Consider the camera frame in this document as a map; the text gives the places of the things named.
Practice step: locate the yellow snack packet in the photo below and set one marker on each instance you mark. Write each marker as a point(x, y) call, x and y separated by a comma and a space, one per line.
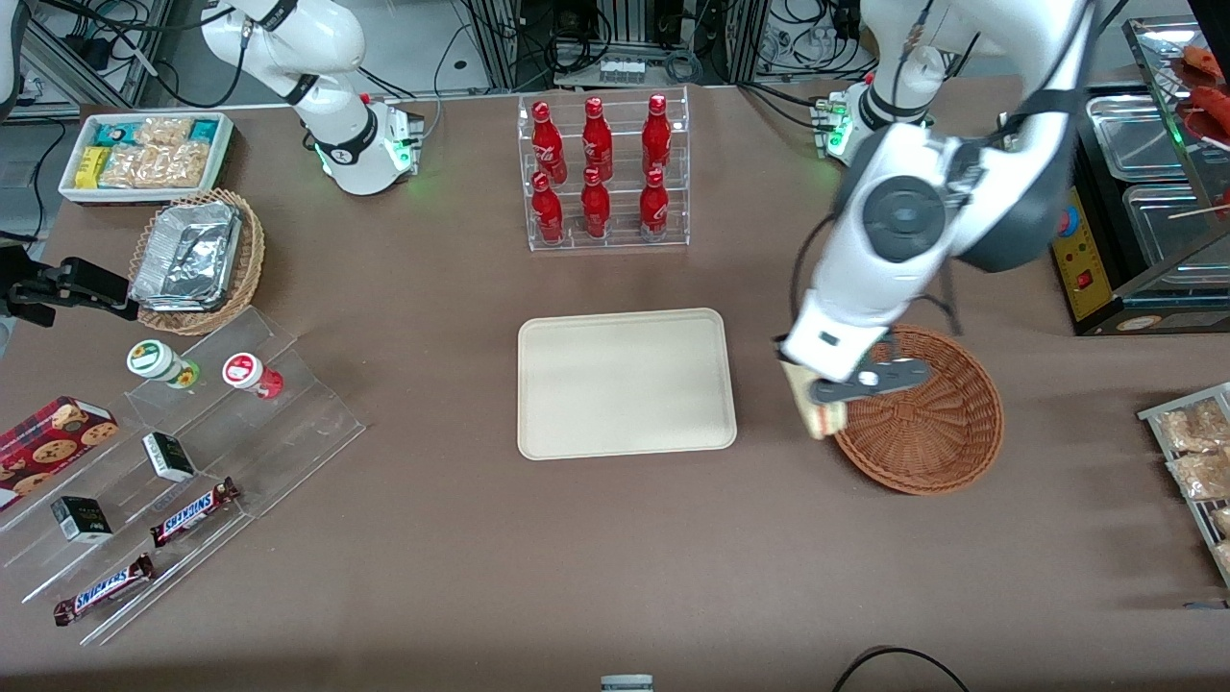
point(91, 168)

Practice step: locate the beige plastic tray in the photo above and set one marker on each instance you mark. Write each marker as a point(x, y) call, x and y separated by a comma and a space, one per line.
point(625, 384)

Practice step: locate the small clear cracker bag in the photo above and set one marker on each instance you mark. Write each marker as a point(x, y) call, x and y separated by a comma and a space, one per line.
point(163, 132)

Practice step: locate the clear acrylic bottle rack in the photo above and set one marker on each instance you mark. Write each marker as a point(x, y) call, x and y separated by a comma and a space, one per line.
point(620, 240)

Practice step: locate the teal snack packet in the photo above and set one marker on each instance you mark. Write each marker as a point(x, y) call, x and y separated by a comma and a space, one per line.
point(205, 130)
point(115, 133)

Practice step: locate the white power strip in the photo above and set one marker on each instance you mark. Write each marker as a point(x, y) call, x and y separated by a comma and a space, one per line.
point(620, 70)

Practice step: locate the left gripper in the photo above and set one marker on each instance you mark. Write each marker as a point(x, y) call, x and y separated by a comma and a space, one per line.
point(777, 345)

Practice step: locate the small dark box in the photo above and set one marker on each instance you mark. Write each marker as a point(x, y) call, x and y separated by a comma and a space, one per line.
point(168, 457)
point(82, 519)

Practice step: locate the red plaid cookie box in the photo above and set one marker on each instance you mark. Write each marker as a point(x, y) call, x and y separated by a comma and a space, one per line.
point(48, 447)

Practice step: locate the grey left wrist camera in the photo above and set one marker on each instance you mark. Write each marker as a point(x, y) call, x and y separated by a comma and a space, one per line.
point(908, 373)

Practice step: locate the black yellow food warmer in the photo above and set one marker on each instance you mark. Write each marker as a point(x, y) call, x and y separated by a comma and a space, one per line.
point(1081, 255)

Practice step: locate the grey device edge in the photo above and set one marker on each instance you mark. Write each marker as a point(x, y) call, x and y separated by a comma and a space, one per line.
point(627, 684)

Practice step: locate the red lid jar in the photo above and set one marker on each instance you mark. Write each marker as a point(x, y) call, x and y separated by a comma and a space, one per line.
point(245, 370)

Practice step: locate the tray of packaged snacks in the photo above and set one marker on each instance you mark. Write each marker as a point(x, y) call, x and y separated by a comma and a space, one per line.
point(1145, 415)

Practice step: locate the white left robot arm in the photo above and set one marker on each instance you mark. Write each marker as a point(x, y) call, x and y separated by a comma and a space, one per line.
point(942, 173)

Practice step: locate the triangle sandwich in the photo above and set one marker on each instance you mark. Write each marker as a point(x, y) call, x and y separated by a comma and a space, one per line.
point(824, 423)

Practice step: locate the steel warmer pan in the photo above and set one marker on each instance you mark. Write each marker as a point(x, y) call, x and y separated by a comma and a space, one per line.
point(1168, 235)
point(1134, 139)

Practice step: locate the red cola bottle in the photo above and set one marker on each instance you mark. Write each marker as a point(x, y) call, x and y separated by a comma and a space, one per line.
point(656, 139)
point(550, 144)
point(598, 142)
point(548, 213)
point(653, 210)
point(596, 210)

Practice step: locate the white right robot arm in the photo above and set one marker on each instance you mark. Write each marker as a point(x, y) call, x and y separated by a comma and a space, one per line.
point(356, 144)

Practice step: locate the large brown wicker basket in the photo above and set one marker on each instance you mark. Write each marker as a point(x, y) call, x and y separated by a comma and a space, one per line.
point(922, 442)

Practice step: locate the large clear cracker bag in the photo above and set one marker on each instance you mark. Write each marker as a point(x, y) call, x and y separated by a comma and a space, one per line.
point(154, 165)

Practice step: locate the stack of foil trays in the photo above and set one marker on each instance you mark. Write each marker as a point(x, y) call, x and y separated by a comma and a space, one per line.
point(187, 255)

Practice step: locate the green lid jar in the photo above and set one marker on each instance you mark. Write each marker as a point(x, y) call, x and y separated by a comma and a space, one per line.
point(154, 358)

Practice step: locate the small tan wicker basket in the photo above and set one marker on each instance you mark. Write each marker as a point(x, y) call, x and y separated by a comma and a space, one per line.
point(252, 259)

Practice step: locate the snickers bar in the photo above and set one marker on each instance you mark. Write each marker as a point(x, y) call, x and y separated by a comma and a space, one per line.
point(192, 512)
point(104, 588)

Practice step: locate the clear bag of snacks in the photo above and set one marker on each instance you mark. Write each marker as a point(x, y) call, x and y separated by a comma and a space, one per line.
point(1201, 476)
point(1196, 428)
point(1225, 557)
point(1222, 521)

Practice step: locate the clear acrylic stepped display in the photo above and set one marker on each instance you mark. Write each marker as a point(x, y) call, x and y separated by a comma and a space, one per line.
point(307, 423)

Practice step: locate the white snack bin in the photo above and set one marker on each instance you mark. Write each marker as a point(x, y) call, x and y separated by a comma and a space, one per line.
point(144, 196)

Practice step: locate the red sausage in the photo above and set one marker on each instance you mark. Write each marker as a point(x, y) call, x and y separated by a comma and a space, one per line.
point(1209, 108)
point(1203, 60)

